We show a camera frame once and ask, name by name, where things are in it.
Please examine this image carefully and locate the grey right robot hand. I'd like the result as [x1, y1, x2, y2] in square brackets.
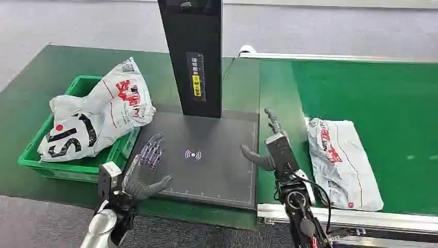
[240, 108, 301, 179]

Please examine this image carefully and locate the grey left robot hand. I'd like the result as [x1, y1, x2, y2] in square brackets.
[122, 133, 173, 203]

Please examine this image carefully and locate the green plastic crate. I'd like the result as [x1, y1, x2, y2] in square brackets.
[18, 75, 142, 184]

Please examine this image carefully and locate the white parcel bag red print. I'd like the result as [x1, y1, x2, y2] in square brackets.
[306, 118, 385, 212]
[80, 57, 157, 149]

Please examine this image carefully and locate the white parcel bag black print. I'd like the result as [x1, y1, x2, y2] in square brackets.
[37, 95, 103, 163]

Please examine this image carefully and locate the green conveyor belt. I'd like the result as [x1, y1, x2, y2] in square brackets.
[257, 58, 438, 216]

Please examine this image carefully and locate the white conveyor end cap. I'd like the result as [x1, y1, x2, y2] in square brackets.
[239, 44, 258, 57]

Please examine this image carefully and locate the black yellow column label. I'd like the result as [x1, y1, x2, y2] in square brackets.
[186, 52, 207, 102]

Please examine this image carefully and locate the black scanner column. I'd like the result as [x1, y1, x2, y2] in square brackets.
[157, 0, 224, 119]

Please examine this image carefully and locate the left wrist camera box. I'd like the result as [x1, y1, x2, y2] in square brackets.
[98, 162, 123, 203]

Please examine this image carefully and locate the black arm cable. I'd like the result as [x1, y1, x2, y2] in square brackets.
[296, 177, 333, 235]

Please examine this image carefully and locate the black scanner base plate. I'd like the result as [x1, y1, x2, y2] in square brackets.
[131, 111, 259, 210]

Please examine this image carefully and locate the thin black scanner cable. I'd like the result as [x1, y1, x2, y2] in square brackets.
[222, 57, 238, 80]

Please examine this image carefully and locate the aluminium conveyor frame rail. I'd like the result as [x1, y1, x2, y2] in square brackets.
[257, 203, 438, 248]
[239, 52, 438, 65]

